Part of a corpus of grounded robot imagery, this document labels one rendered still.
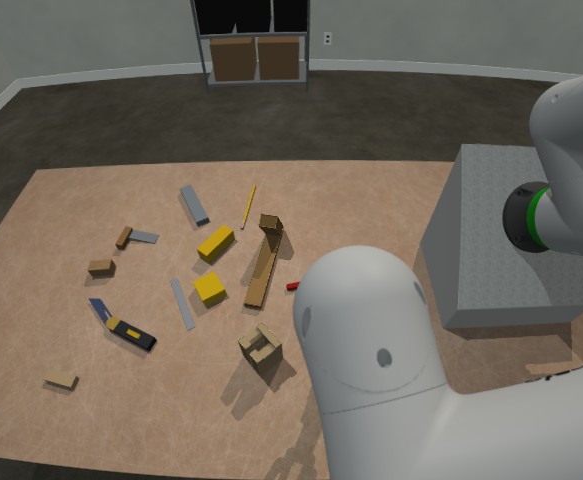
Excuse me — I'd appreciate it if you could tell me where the try square with wooden stock and grey blade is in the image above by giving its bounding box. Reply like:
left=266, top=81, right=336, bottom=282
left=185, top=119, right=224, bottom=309
left=115, top=227, right=159, bottom=250

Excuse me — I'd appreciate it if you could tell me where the black sliding bevel with blue blade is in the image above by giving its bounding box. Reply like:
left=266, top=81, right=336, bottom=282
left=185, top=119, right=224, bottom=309
left=88, top=298, right=157, bottom=352

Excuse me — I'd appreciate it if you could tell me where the yellow square box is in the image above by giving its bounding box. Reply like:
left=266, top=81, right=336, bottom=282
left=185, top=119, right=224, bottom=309
left=193, top=272, right=227, bottom=306

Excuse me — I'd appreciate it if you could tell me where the yellow rectangular block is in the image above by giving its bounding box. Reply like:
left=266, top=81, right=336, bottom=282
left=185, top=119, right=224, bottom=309
left=197, top=226, right=235, bottom=264

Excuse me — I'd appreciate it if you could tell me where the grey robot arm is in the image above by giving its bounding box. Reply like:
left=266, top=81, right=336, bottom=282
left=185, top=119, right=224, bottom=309
left=293, top=76, right=583, bottom=480

